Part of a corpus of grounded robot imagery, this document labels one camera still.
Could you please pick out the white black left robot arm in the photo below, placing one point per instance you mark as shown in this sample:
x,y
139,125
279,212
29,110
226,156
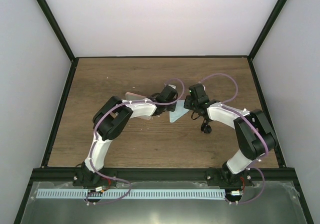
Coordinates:
x,y
110,121

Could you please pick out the black left frame post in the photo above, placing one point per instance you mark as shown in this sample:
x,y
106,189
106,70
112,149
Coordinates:
x,y
56,29

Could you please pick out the black right table rail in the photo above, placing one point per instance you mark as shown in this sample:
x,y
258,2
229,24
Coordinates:
x,y
278,152

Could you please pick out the black left table rail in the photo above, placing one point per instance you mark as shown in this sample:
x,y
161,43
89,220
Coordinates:
x,y
59,113

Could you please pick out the black table rail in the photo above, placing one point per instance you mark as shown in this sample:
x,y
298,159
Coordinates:
x,y
59,113
278,152

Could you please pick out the light blue cleaning cloth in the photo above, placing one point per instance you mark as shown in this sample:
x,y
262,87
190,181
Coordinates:
x,y
179,111

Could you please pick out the black right frame post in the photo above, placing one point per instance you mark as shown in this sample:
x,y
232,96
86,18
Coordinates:
x,y
267,28

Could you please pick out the black front mounting rail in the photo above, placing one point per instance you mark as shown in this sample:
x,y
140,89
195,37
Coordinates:
x,y
211,176

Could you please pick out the metal front tray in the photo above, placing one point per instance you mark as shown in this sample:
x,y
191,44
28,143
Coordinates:
x,y
263,202

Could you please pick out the black sunglasses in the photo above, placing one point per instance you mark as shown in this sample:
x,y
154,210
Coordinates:
x,y
205,126

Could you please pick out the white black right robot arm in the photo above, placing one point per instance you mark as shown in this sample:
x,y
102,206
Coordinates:
x,y
255,136

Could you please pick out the pink glasses case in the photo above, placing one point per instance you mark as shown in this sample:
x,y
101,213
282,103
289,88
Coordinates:
x,y
133,96

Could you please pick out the black frame post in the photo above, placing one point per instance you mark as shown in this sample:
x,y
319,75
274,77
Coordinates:
x,y
267,28
56,29

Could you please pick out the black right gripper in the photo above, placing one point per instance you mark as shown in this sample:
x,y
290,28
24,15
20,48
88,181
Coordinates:
x,y
187,104

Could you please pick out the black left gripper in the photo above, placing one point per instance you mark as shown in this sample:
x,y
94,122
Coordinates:
x,y
171,107

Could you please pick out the light blue slotted cable duct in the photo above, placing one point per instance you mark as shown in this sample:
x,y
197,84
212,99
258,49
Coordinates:
x,y
215,194

